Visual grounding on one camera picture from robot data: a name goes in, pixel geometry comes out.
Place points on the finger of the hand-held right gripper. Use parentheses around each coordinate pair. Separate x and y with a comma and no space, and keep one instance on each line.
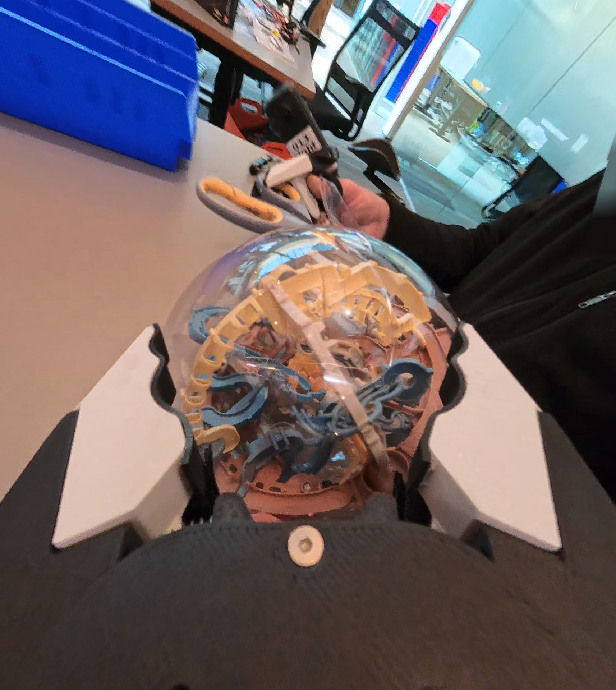
(289,170)

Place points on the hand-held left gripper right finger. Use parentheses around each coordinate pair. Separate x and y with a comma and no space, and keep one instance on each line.
(491,458)

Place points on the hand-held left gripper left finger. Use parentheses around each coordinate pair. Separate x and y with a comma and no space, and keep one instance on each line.
(119,458)

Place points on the grey and yellow scissors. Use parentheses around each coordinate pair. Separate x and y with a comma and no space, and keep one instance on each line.
(243,207)

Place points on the clear maze ball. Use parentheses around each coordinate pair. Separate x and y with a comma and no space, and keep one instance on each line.
(308,302)

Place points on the person's right forearm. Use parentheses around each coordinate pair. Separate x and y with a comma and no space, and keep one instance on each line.
(475,242)

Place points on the person's right hand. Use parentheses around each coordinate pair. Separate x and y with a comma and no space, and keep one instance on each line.
(362,210)

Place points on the orange bag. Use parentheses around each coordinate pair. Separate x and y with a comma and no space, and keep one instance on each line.
(248,118)

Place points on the wooden desk with clutter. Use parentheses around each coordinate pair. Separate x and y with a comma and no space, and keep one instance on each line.
(265,48)

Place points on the black office chair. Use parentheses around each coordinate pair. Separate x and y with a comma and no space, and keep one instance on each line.
(372,54)

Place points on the person's black jacket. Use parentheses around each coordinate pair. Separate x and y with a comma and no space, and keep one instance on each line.
(583,350)

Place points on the blue plastic bin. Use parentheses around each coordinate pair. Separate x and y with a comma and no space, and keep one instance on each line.
(71,81)

